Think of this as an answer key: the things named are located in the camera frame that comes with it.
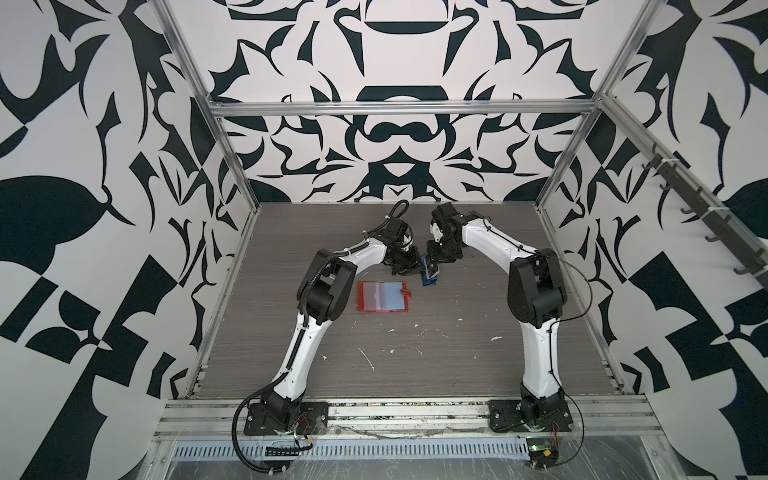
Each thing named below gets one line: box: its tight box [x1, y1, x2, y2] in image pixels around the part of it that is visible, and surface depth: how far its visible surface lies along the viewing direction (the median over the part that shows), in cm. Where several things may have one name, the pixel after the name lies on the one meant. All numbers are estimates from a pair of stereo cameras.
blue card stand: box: [421, 254, 438, 287], surface depth 101 cm
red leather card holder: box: [357, 282, 412, 312], surface depth 96 cm
